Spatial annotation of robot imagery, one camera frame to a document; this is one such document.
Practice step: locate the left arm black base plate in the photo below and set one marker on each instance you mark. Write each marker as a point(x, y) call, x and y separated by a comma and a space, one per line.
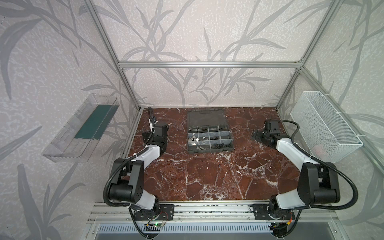
point(163, 212)

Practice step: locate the clear plastic wall bin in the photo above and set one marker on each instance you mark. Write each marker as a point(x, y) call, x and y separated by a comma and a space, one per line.
point(77, 140)

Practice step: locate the grey compartment organizer box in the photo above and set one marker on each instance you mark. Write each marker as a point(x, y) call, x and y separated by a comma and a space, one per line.
point(208, 132)

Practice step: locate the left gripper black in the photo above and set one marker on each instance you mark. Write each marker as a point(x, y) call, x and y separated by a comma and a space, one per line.
point(147, 138)

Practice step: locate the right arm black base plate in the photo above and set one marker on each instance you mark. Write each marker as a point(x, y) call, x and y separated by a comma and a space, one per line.
point(266, 212)

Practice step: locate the aluminium frame back crossbar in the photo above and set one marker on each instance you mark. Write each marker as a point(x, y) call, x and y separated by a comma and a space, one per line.
point(208, 64)

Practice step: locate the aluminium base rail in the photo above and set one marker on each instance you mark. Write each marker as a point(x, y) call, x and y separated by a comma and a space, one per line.
point(185, 212)

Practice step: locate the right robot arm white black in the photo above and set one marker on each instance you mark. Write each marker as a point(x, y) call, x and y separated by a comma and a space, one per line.
point(318, 186)

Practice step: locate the white wire mesh basket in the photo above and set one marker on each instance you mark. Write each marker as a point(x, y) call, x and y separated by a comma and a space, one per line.
point(324, 130)

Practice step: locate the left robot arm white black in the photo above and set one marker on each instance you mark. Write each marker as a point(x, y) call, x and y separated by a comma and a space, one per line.
point(125, 186)

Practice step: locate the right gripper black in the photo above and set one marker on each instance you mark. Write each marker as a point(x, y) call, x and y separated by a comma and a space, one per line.
point(258, 135)

